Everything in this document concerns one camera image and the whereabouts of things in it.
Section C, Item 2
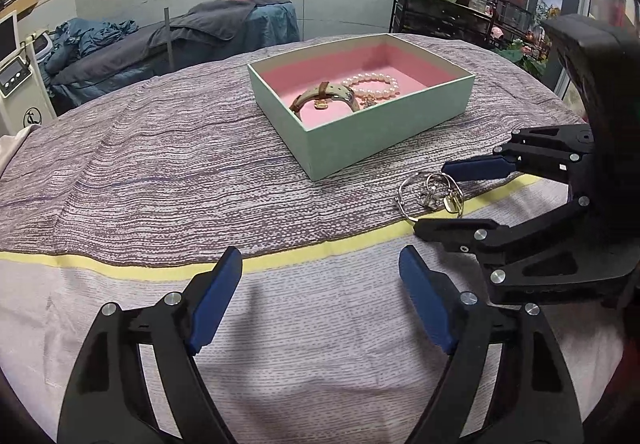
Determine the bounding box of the green potted plant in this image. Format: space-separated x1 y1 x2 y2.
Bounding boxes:
495 0 561 75

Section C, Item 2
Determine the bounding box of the beige watch strap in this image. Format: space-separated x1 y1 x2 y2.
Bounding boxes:
289 80 361 115

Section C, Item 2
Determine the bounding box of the silver bangle with gold charms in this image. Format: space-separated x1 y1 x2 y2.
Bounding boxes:
395 171 473 222

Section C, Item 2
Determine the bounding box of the black trolley cart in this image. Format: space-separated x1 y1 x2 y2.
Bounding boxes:
389 0 501 50

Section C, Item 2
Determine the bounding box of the massage bed with blue cover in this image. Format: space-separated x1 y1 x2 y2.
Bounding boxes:
50 0 301 105

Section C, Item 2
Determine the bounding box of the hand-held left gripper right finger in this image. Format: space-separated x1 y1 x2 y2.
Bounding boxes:
398 245 586 444

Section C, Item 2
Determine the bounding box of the dark grey blanket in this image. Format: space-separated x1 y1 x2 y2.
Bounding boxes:
50 0 291 90

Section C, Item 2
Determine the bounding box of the grey striped blanket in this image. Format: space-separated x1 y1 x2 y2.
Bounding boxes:
0 34 586 270

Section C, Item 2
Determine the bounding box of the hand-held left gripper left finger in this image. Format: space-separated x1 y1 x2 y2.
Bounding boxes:
57 246 243 444

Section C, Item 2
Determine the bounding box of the beige patterned quilt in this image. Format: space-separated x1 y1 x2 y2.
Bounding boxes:
0 134 31 175

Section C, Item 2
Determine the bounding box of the crumpled blue duvet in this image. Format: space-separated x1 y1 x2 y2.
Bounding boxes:
45 18 138 75

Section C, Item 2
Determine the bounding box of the green box with pink lining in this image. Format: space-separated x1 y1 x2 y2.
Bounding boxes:
247 33 476 182

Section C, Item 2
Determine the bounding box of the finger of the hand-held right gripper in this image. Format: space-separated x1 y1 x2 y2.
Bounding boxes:
414 198 636 305
442 124 599 182

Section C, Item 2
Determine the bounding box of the pearl bracelet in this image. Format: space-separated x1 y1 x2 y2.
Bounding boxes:
341 73 401 101

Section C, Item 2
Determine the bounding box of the white beauty machine with screen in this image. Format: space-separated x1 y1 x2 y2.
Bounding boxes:
0 10 58 137

